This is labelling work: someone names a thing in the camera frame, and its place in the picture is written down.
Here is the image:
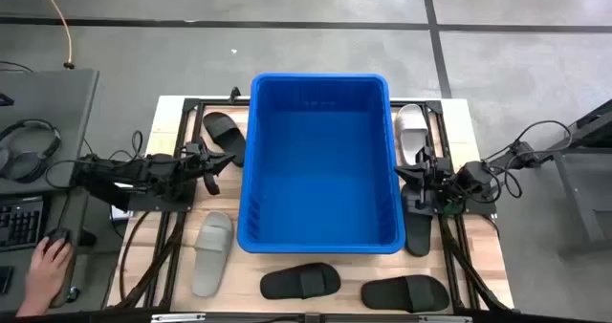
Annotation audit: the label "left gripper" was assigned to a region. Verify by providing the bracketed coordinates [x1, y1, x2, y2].
[181, 140, 236, 197]

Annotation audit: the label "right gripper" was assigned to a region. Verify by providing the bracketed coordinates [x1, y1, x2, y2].
[395, 145, 455, 212]

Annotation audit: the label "black slide plain strap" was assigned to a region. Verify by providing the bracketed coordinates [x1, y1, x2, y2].
[202, 111, 248, 168]
[400, 183, 435, 258]

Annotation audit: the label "grey slide sandal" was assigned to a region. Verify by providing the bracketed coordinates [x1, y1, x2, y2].
[190, 210, 235, 299]

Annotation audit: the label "black slide banded strap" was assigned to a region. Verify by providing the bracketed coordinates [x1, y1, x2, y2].
[360, 274, 451, 314]
[259, 262, 342, 301]

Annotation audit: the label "person's forearm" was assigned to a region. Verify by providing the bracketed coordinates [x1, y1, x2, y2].
[15, 296, 49, 318]

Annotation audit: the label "blue plastic bin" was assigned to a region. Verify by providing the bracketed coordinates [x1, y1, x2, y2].
[236, 72, 407, 255]

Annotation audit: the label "white slide sandal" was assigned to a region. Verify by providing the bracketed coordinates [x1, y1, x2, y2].
[393, 103, 430, 167]

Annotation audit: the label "dark grey stand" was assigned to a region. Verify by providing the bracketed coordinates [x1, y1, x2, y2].
[525, 97, 612, 260]

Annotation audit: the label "grey desk top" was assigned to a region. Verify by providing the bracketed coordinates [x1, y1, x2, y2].
[0, 68, 100, 195]

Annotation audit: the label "black computer mouse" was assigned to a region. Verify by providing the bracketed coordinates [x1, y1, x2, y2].
[43, 226, 73, 248]

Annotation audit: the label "black headphones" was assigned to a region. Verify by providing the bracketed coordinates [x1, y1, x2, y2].
[0, 118, 62, 184]

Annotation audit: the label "person's hand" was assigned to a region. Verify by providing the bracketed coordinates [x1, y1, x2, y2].
[26, 236, 74, 310]

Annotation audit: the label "black keyboard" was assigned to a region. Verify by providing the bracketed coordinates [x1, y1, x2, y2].
[0, 196, 45, 252]

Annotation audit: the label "black phone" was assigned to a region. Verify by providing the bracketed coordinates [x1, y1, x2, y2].
[0, 265, 14, 295]

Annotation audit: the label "grey keyboard shelf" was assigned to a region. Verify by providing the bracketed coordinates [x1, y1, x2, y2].
[0, 186, 120, 314]

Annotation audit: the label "black aluminium frame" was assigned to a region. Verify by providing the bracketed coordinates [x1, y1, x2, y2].
[107, 96, 515, 314]

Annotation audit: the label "silver bracket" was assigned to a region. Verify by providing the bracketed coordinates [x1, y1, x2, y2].
[150, 312, 208, 323]
[419, 315, 473, 323]

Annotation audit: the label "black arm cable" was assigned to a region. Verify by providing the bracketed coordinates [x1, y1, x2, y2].
[482, 119, 574, 200]

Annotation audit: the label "orange cable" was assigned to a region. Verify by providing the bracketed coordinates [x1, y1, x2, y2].
[35, 0, 76, 70]

